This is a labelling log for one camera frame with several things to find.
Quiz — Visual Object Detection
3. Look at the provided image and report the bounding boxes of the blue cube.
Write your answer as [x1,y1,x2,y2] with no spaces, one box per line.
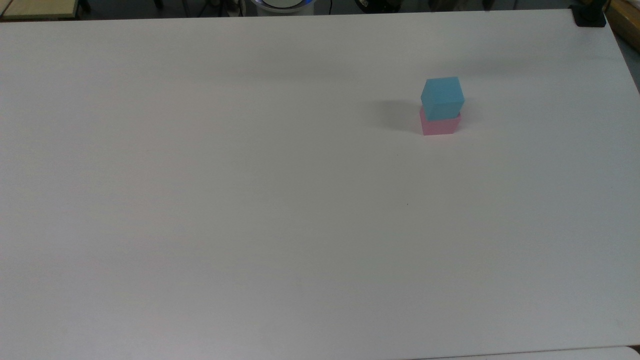
[420,76,465,121]

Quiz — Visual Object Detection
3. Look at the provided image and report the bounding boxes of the wooden table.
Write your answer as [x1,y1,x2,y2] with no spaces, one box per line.
[0,0,82,21]

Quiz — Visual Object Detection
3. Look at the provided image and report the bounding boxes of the pink cube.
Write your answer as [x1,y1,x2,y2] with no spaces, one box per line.
[419,107,462,136]

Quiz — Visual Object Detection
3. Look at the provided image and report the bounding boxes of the wooden board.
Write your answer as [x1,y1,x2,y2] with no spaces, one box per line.
[607,0,640,52]

